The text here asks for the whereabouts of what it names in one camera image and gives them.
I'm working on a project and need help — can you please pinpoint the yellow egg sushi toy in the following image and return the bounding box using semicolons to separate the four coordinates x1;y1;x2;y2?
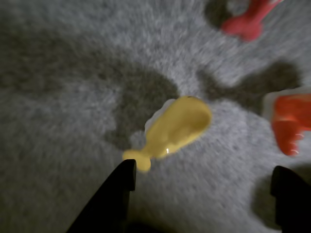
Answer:
122;95;212;173

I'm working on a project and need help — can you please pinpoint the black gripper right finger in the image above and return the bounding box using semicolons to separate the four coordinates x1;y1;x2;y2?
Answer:
270;165;311;233

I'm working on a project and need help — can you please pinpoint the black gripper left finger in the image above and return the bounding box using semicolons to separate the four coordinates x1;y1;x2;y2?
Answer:
67;159;137;233

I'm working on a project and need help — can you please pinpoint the pink shrimp sushi toy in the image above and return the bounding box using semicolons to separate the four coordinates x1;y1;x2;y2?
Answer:
220;0;284;42

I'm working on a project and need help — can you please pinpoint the orange fish sushi toy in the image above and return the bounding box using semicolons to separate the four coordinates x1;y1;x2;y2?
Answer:
263;88;311;157

